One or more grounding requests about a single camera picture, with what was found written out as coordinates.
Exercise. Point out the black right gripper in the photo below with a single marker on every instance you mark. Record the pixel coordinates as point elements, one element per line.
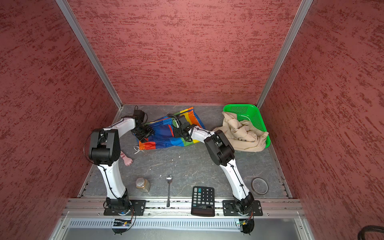
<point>176,132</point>

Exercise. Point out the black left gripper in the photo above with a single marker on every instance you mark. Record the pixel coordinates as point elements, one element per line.
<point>150,131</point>

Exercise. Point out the rainbow striped shorts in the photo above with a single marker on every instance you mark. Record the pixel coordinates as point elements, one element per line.
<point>164,132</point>

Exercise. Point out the beige shorts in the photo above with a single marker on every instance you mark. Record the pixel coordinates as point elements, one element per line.
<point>242,135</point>

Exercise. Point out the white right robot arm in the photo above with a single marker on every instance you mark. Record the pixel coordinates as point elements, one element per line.
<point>222,154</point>

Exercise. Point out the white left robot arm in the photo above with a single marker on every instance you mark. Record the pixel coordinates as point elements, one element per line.
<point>105,153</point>

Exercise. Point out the pink cat paw scoop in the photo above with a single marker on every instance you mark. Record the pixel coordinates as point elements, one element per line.
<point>127,161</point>

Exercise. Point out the metal spoon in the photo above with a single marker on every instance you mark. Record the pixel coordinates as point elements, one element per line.
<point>169,179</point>

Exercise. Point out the small amber glass jar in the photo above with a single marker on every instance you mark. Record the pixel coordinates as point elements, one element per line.
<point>143,184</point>

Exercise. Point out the green plastic basket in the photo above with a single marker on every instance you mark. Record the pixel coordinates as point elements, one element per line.
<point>250,113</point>

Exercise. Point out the black calculator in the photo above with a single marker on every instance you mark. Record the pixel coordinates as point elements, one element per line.
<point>203,202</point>

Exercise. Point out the left circuit board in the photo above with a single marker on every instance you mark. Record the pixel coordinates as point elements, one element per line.
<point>120,223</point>

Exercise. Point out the circuit board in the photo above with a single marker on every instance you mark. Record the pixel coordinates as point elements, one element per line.
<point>120,223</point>
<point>246,226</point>

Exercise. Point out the right circuit board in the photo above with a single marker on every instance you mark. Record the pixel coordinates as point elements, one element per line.
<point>246,226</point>

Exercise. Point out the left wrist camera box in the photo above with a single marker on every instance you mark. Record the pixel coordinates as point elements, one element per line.
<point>139,115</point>

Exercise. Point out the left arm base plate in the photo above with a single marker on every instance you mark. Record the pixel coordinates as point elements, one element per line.
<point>137,209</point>

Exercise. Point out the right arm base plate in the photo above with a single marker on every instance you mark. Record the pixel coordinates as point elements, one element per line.
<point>229,209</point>

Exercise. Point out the aluminium front rail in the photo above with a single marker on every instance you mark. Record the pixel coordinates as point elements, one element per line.
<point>93,207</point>

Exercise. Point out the aluminium corner post left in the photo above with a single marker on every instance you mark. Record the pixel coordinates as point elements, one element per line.
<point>82,38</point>

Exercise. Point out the aluminium corner post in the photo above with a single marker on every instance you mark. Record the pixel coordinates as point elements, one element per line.
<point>291,35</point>
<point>82,38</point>

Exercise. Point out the aluminium corner post right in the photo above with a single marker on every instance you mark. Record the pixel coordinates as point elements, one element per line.
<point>291,35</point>

